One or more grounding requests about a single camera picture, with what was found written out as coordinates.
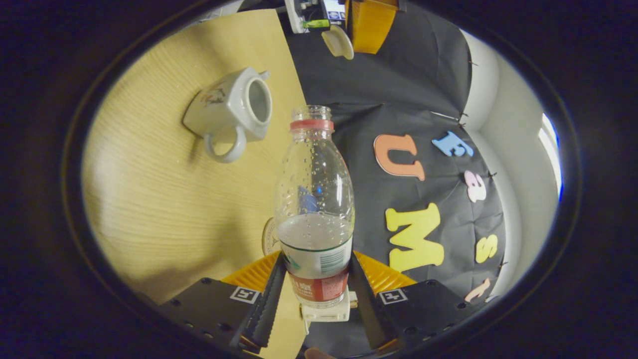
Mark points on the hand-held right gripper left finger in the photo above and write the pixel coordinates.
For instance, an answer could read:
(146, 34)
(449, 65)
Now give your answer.
(269, 309)

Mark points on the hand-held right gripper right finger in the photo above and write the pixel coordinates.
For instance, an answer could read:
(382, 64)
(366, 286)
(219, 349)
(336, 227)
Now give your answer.
(366, 309)

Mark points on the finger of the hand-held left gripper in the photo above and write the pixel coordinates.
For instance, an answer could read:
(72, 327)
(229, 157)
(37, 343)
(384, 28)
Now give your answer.
(371, 25)

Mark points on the white teacup lid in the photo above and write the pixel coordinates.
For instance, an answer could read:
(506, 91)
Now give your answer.
(339, 44)

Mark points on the round wooden coaster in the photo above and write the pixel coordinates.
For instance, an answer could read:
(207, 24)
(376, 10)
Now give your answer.
(269, 239)

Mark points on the clear plastic water bottle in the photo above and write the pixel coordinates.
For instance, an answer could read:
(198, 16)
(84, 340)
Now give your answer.
(314, 199)

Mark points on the white ceramic teacup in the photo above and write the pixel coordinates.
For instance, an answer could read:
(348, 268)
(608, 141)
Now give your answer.
(224, 109)

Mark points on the green drink bottle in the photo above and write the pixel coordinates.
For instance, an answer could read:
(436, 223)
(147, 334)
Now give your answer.
(316, 23)

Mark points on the computer monitor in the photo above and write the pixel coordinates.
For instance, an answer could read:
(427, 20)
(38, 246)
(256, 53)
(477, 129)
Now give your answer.
(334, 9)

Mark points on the white toaster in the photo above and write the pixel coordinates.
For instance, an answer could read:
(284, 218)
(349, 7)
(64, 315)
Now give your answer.
(324, 314)

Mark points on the white side table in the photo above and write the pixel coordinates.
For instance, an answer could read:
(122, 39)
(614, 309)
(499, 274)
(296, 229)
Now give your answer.
(295, 15)

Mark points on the ceiling light panel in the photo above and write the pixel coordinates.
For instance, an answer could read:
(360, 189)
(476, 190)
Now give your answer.
(551, 154)

